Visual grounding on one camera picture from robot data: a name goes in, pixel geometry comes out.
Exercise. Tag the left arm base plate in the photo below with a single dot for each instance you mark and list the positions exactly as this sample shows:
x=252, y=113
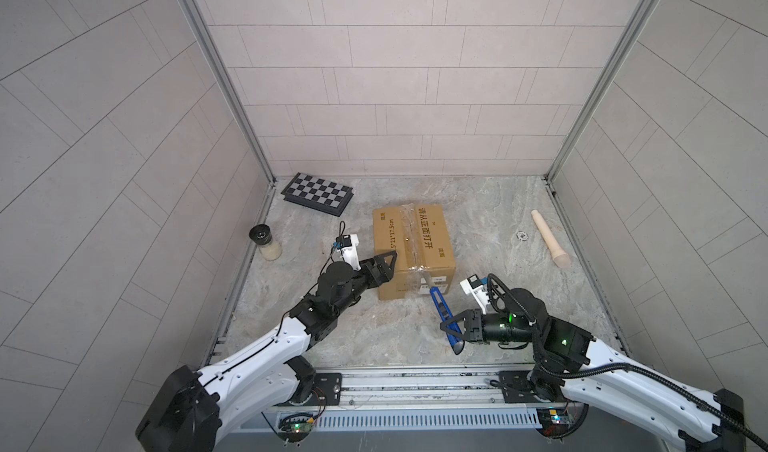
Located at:
x=321, y=389

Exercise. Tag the black white chessboard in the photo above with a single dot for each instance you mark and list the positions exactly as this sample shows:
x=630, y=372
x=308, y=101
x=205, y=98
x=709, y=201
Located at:
x=318, y=194

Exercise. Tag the right corner aluminium post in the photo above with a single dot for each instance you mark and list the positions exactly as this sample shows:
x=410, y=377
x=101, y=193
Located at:
x=629, y=37

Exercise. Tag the corner aluminium post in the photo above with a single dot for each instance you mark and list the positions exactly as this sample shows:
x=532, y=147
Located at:
x=200, y=29
x=629, y=37

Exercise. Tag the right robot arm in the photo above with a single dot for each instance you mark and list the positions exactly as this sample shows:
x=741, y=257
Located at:
x=572, y=365

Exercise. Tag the wooden rolling pin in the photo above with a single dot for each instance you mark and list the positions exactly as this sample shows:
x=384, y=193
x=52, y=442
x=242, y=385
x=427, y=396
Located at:
x=559, y=256

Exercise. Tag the right green circuit board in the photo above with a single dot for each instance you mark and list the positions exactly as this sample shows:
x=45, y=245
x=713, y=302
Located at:
x=554, y=421

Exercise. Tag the glass jar black lid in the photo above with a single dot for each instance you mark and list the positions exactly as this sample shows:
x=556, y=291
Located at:
x=261, y=236

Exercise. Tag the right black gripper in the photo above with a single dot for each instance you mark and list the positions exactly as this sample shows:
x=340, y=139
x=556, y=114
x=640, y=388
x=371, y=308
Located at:
x=474, y=327

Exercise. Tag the green circuit board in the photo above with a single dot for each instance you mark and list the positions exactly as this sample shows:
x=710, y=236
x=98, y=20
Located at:
x=554, y=421
x=295, y=428

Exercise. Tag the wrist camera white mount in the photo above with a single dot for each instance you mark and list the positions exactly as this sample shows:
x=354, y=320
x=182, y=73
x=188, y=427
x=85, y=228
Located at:
x=347, y=246
x=476, y=287

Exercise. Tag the blue utility knife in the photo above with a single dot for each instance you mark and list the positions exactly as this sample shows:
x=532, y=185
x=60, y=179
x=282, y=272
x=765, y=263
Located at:
x=448, y=324

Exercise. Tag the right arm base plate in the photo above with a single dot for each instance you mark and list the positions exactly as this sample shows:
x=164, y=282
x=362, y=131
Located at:
x=516, y=387

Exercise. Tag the left corner aluminium post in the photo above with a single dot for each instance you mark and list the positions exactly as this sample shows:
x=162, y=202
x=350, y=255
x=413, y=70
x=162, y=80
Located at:
x=200, y=29

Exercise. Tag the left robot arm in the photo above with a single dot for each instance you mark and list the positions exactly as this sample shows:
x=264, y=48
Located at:
x=194, y=410

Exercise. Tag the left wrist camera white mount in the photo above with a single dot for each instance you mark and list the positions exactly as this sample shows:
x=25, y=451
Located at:
x=347, y=246

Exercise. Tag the aluminium front rail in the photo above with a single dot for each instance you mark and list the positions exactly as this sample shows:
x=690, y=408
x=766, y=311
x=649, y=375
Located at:
x=442, y=398

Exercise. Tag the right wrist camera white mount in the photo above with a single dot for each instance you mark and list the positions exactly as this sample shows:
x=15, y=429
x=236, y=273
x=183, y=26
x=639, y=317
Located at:
x=476, y=287

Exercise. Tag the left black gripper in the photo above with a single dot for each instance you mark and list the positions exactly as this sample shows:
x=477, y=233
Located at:
x=377, y=270

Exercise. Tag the brown cardboard express box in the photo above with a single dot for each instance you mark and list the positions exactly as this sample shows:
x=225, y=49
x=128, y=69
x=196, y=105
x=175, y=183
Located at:
x=425, y=257

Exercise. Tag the left green circuit board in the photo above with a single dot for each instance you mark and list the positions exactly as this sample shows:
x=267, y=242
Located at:
x=295, y=428

